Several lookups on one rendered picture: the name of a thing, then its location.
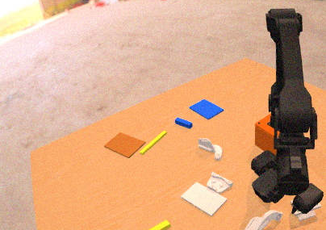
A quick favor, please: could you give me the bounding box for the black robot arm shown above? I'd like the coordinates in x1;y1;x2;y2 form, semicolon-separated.
252;8;318;203

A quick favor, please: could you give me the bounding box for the yellow rectangular bar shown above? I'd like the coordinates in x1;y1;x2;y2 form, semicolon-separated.
149;220;171;230

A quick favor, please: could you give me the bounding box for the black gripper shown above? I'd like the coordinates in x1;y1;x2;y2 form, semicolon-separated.
251;150;324;214

